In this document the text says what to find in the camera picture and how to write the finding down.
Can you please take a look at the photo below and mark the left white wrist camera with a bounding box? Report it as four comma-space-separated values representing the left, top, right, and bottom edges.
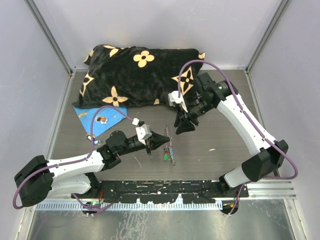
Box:
132, 118, 152, 145

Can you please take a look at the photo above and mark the blue cartoon cloth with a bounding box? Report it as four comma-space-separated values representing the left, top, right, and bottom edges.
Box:
73, 106, 126, 137

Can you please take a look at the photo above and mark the white slotted cable duct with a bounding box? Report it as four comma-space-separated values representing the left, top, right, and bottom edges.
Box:
35, 199, 223, 211

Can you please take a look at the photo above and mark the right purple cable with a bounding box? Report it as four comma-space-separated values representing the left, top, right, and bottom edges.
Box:
176, 59, 299, 180

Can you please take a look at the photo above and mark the green tagged key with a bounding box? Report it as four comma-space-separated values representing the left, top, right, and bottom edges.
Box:
163, 154, 169, 161

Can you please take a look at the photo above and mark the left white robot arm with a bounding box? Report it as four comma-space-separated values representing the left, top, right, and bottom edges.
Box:
12, 130, 170, 210

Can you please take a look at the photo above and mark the black floral plush pillow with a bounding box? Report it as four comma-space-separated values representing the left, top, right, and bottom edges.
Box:
72, 44, 205, 109

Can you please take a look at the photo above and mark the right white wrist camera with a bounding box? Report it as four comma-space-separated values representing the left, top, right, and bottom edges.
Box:
168, 90, 188, 113

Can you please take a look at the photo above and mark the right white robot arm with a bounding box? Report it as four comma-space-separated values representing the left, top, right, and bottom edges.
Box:
168, 73, 289, 197

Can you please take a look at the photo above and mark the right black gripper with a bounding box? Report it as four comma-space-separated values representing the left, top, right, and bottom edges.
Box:
173, 97, 214, 135

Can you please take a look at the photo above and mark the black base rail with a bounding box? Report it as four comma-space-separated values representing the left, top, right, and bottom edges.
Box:
76, 180, 249, 204

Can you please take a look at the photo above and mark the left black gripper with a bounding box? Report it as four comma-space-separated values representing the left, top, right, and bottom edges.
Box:
117, 130, 170, 156

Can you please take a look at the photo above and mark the purple cable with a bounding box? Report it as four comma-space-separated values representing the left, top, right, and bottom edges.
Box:
176, 59, 299, 180
12, 106, 141, 210

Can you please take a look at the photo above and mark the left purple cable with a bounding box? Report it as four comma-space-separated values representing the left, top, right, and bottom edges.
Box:
12, 106, 141, 210

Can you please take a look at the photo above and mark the loose blue tagged key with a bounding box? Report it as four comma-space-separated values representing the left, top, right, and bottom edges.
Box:
93, 139, 102, 146

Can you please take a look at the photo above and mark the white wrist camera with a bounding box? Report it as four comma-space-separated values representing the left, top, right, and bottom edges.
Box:
168, 90, 188, 113
132, 118, 152, 145

